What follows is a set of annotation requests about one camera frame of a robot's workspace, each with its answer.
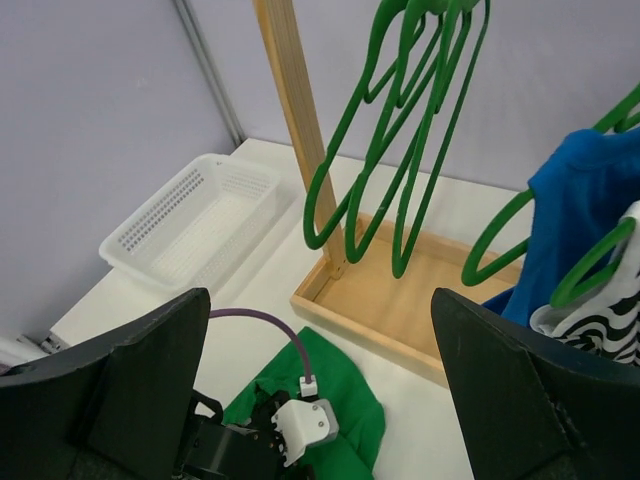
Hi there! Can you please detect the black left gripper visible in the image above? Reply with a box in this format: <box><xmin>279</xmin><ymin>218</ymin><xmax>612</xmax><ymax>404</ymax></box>
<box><xmin>247</xmin><ymin>387</ymin><xmax>315</xmax><ymax>480</ymax></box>

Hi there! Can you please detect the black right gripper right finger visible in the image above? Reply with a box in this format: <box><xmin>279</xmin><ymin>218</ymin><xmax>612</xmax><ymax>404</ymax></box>
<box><xmin>431</xmin><ymin>288</ymin><xmax>639</xmax><ymax>479</ymax></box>

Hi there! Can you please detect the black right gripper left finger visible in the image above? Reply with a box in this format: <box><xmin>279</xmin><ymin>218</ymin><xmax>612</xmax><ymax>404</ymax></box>
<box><xmin>1</xmin><ymin>288</ymin><xmax>210</xmax><ymax>479</ymax></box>

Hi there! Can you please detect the green tank top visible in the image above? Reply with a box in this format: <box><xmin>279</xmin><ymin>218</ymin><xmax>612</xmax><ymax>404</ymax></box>
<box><xmin>224</xmin><ymin>327</ymin><xmax>386</xmax><ymax>480</ymax></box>

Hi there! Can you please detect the green velvet hanger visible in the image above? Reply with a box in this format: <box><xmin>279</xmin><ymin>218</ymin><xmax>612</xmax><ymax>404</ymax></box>
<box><xmin>390</xmin><ymin>0</ymin><xmax>492</xmax><ymax>280</ymax></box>

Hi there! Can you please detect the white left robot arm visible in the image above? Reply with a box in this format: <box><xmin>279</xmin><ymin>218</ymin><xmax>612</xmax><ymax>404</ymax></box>
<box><xmin>171</xmin><ymin>387</ymin><xmax>316</xmax><ymax>480</ymax></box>

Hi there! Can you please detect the black white striped top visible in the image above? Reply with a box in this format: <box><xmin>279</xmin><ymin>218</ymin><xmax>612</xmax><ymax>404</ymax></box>
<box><xmin>530</xmin><ymin>202</ymin><xmax>639</xmax><ymax>367</ymax></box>

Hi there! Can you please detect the green hanger under striped top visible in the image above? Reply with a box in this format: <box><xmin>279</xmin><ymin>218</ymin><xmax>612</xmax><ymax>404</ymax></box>
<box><xmin>550</xmin><ymin>217</ymin><xmax>636</xmax><ymax>308</ymax></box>

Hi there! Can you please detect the green hanger under blue top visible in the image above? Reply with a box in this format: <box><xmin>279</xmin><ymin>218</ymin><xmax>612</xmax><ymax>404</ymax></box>
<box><xmin>460</xmin><ymin>82</ymin><xmax>640</xmax><ymax>287</ymax></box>

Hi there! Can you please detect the green hanger on rack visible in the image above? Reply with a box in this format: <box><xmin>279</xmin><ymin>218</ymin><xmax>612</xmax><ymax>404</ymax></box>
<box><xmin>345</xmin><ymin>0</ymin><xmax>461</xmax><ymax>265</ymax></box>
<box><xmin>303</xmin><ymin>0</ymin><xmax>431</xmax><ymax>252</ymax></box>

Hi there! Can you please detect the blue tank top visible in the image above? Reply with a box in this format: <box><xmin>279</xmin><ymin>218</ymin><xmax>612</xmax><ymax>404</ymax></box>
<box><xmin>484</xmin><ymin>128</ymin><xmax>639</xmax><ymax>327</ymax></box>

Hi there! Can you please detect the wooden clothes rack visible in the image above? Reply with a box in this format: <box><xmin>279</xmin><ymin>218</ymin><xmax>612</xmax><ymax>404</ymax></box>
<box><xmin>254</xmin><ymin>1</ymin><xmax>491</xmax><ymax>384</ymax></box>

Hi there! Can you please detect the white plastic basket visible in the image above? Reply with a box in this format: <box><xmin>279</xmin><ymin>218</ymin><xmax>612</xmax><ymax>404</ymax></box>
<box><xmin>99</xmin><ymin>154</ymin><xmax>281</xmax><ymax>293</ymax></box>

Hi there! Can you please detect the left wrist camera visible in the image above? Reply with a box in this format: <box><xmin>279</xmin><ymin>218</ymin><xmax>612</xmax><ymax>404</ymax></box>
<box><xmin>271</xmin><ymin>375</ymin><xmax>339</xmax><ymax>468</ymax></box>

